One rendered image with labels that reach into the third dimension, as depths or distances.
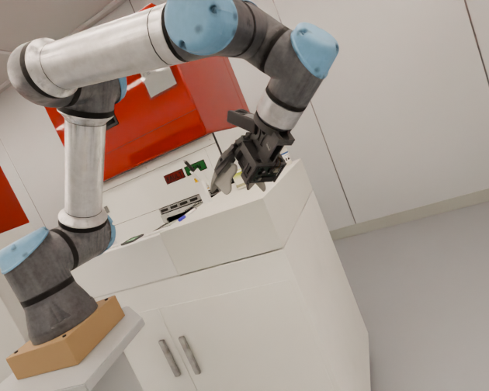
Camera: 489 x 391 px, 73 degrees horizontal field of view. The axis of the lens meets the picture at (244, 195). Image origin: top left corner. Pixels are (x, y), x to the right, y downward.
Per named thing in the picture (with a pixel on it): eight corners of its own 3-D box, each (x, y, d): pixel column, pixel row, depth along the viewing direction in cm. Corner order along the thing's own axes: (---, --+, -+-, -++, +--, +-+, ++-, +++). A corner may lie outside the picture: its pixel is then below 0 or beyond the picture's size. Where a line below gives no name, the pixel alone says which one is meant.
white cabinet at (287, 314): (206, 368, 193) (147, 243, 181) (373, 347, 155) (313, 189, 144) (140, 485, 134) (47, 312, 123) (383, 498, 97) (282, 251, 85)
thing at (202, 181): (209, 200, 128) (195, 168, 126) (216, 197, 126) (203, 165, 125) (202, 205, 122) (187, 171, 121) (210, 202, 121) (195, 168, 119)
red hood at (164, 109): (159, 164, 247) (125, 88, 239) (254, 122, 215) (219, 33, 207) (83, 190, 179) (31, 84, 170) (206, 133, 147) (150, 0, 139)
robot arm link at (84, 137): (40, 261, 86) (31, 36, 63) (88, 237, 99) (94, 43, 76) (74, 282, 82) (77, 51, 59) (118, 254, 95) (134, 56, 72)
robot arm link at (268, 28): (213, -21, 45) (275, 21, 44) (246, -4, 55) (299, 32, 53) (191, 34, 49) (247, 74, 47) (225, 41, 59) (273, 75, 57)
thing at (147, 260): (81, 292, 131) (64, 261, 129) (192, 261, 109) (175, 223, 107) (61, 306, 122) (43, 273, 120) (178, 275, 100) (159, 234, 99)
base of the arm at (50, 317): (66, 336, 69) (43, 295, 68) (17, 351, 74) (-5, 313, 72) (109, 298, 83) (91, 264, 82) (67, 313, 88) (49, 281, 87)
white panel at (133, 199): (124, 249, 191) (94, 186, 186) (245, 209, 159) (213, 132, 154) (120, 251, 188) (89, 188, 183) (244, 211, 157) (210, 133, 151)
